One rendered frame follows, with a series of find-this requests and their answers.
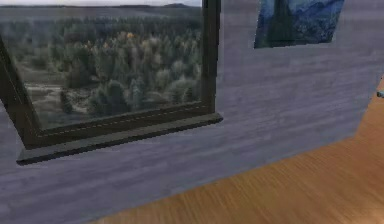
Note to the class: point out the blue wall picture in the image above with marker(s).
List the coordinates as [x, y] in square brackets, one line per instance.
[296, 20]

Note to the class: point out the small blue-grey object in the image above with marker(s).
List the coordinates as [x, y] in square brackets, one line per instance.
[381, 94]

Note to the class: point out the dark framed window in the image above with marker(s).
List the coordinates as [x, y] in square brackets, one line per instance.
[110, 73]

